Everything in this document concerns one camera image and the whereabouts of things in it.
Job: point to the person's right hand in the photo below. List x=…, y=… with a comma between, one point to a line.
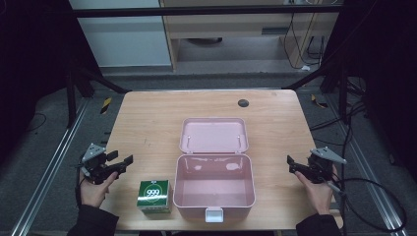
x=316, y=195

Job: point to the green and white medicine box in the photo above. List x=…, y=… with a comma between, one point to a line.
x=154, y=196

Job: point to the aluminium floor rail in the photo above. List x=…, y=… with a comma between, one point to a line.
x=367, y=170
x=49, y=170

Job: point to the dark round table grommet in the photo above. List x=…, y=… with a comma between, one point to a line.
x=243, y=103

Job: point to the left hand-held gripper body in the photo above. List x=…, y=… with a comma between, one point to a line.
x=95, y=165

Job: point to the yellow and black tape strip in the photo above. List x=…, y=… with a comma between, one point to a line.
x=318, y=102
x=106, y=105

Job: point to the person's left hand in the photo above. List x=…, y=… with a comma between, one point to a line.
x=93, y=193

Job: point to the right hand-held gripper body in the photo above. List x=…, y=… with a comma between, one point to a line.
x=323, y=165

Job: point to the black curtain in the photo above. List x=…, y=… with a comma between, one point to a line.
x=387, y=65
x=29, y=65

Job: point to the pink plastic storage box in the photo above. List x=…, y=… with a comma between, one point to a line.
x=214, y=167

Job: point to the white cabinet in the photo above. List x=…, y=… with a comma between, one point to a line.
x=124, y=36

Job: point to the light wooden desk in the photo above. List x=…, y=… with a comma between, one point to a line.
x=226, y=26

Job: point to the black metal stand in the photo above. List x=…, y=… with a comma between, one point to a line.
x=70, y=98
x=342, y=95

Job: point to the black horizontal frame bar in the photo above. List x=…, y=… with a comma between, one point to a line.
x=196, y=11

